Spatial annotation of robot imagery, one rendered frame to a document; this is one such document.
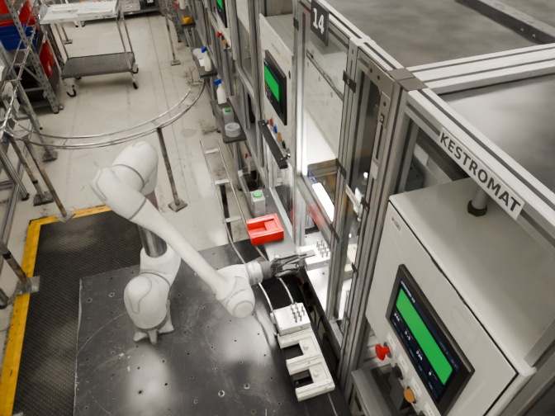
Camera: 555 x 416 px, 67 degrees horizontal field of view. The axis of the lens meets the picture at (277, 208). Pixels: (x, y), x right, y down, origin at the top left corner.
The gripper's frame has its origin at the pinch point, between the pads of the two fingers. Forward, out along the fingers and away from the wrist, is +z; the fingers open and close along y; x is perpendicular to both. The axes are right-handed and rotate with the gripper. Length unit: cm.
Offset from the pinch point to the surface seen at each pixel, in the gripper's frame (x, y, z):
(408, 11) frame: -3, 97, 27
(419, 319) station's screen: -70, 61, -3
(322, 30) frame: -3, 95, 2
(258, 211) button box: 43.1, -8.8, -9.4
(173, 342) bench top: 1, -35, -63
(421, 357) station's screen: -74, 53, -3
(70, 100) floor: 394, -102, -146
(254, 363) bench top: -20, -36, -31
